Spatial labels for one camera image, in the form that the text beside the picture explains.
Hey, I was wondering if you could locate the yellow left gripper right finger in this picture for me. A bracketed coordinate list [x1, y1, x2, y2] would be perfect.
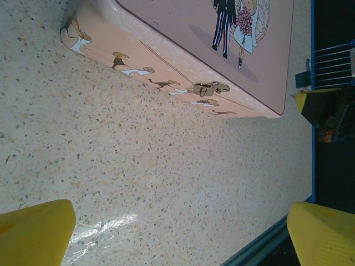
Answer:
[286, 201, 355, 266]

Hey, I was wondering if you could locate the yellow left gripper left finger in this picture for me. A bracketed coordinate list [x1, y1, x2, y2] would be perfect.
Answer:
[0, 198, 77, 266]

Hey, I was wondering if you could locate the dark padlock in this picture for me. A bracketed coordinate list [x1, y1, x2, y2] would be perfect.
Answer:
[294, 58, 313, 91]

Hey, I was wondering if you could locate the pink cartoon tin box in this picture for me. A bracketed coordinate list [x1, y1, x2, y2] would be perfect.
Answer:
[59, 0, 295, 119]

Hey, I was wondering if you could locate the long aluminium frame rail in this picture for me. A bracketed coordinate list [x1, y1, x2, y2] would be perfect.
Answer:
[220, 214, 295, 266]

